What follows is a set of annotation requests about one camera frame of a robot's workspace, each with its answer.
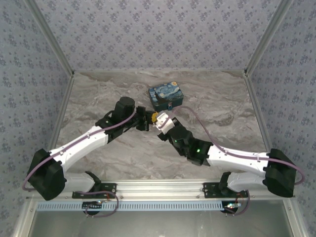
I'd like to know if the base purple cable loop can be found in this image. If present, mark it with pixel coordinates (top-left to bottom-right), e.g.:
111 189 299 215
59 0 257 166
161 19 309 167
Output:
225 189 251 217
83 190 119 218

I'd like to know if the white slotted cable duct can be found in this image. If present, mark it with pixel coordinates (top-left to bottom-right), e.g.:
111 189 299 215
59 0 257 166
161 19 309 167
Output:
36 200 229 212

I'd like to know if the short aluminium frame leg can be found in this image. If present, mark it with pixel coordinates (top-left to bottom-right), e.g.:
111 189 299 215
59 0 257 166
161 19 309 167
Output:
283 199 309 237
12 199 38 237

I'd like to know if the right small circuit board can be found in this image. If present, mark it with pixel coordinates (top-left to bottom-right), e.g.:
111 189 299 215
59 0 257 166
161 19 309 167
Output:
223 202 241 213

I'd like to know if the starry night tin box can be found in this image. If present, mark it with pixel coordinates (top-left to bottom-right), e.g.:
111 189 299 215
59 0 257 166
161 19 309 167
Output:
148 80 187 112

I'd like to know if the long aluminium mounting rail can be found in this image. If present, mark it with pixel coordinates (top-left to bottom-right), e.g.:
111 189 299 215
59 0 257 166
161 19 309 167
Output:
24 179 297 200

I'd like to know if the aluminium table side rail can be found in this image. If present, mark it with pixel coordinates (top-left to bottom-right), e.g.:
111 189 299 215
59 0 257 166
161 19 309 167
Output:
243 71 272 152
46 74 76 151

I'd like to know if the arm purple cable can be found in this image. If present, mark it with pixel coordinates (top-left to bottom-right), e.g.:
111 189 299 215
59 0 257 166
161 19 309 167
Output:
158 106 306 186
22 108 137 192

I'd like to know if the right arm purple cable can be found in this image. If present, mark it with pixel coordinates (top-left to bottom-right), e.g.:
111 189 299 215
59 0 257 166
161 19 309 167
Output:
158 106 306 186

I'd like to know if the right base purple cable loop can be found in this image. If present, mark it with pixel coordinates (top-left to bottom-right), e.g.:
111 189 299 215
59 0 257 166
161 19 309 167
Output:
225 189 251 217

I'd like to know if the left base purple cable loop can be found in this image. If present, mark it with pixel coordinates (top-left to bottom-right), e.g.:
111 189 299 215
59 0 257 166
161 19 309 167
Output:
83 190 119 218

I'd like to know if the steel sheet shelf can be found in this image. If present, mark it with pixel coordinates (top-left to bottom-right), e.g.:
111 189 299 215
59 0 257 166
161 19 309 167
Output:
32 209 294 237

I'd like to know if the aluminium frame post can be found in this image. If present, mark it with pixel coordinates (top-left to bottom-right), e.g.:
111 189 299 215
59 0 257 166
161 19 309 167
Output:
243 0 296 79
24 0 75 79

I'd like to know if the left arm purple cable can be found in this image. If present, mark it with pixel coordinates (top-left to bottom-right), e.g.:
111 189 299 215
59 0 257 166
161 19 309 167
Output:
22 108 137 192

